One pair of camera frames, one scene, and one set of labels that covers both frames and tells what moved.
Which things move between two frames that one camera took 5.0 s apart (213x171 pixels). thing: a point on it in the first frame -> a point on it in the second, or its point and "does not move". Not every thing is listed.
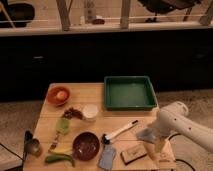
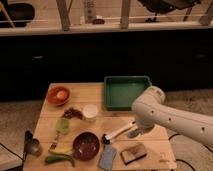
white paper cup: (90, 112) does not move
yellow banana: (61, 150) does not move
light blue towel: (146, 134) -> (133, 133)
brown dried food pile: (70, 113) does not move
